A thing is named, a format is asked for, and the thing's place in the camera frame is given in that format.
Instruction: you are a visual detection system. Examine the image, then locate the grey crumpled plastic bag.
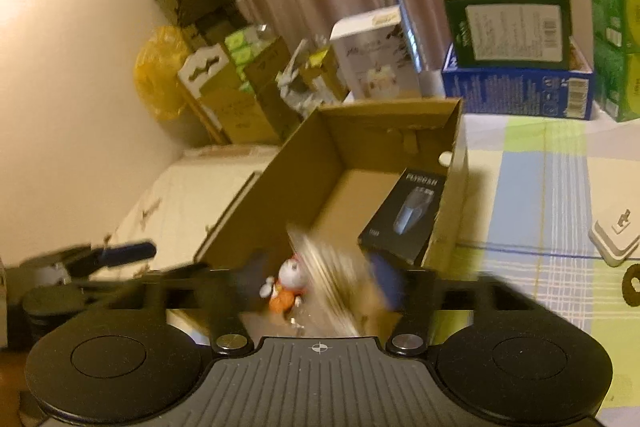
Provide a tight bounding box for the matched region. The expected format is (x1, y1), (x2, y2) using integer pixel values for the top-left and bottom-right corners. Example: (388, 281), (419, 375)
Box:
(277, 39), (346, 118)

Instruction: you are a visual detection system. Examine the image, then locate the blue carton box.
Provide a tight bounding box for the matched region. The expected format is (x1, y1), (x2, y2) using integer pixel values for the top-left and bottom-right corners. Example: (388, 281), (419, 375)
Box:
(441, 42), (596, 121)

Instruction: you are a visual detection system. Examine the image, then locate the checkered tablecloth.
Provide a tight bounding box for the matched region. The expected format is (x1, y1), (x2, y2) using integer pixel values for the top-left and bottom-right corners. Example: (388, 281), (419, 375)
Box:
(425, 112), (640, 427)

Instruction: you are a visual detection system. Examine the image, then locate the black cable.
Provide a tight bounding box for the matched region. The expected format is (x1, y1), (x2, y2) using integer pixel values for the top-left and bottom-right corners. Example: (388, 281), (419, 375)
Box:
(622, 264), (640, 308)

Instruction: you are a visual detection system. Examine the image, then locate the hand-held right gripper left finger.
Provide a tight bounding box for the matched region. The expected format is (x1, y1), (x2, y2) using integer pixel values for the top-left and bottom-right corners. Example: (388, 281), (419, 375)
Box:
(117, 253), (272, 355)

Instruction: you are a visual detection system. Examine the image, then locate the open carton of tissue packs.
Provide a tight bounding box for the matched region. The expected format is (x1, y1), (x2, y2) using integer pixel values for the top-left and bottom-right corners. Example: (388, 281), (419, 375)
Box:
(225, 24), (296, 108)

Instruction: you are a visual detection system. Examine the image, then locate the yellow plastic bag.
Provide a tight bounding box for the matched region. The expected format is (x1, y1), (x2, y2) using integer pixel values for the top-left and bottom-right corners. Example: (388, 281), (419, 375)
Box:
(134, 25), (193, 122)

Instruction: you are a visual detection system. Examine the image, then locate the red white toy figurine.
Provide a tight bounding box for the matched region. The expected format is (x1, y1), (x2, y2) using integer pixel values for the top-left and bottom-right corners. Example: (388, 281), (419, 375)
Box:
(259, 254), (308, 315)

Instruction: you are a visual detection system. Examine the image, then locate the green carton box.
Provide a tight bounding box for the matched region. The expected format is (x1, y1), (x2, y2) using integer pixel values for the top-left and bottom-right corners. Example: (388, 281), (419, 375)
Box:
(442, 0), (572, 71)

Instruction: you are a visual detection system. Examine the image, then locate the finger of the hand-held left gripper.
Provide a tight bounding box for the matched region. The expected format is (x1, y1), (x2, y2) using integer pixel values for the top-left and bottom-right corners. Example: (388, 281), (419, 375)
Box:
(65, 242), (157, 271)

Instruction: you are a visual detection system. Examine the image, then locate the stack of green tissue packs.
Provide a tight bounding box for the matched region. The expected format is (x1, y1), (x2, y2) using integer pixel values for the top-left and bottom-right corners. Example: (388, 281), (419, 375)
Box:
(584, 0), (640, 122)

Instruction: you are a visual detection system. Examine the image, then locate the white charger plug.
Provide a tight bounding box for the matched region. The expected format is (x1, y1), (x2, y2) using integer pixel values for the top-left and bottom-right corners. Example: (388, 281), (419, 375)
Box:
(588, 207), (640, 268)

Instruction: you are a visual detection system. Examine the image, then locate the clear plastic case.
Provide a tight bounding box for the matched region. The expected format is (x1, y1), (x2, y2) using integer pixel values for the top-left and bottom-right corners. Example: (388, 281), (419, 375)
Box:
(287, 224), (381, 338)

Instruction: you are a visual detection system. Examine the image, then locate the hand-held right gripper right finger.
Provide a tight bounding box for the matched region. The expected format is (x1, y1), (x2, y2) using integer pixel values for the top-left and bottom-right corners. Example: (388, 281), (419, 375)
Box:
(370, 256), (543, 355)

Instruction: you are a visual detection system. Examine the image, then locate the brown carton with white handle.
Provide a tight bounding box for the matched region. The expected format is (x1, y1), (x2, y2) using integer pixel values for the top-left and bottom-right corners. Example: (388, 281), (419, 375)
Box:
(177, 46), (281, 145)

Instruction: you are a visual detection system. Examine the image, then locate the brown cardboard box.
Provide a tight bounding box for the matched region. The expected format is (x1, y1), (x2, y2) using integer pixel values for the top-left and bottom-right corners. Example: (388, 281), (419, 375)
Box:
(192, 98), (469, 343)

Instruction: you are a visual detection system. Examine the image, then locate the black product box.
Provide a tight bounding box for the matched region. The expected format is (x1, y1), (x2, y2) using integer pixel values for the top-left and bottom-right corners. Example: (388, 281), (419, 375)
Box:
(357, 168), (448, 269)

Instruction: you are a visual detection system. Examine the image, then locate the white carton box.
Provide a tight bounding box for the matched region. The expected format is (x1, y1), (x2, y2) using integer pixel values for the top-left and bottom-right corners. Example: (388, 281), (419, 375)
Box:
(329, 5), (423, 100)

